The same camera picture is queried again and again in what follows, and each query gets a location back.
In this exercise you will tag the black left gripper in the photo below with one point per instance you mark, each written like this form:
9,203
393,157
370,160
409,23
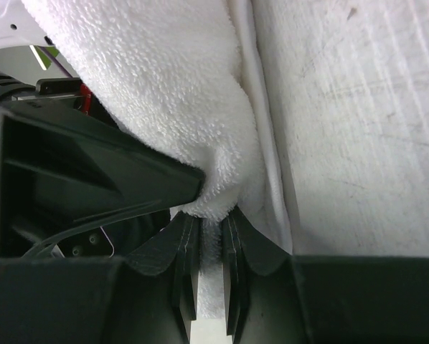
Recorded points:
63,173

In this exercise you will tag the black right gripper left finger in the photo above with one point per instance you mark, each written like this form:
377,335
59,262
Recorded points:
148,297

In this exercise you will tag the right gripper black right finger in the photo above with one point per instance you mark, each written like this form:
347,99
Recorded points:
272,296

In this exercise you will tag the white towel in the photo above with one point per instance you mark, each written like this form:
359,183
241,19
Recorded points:
185,78

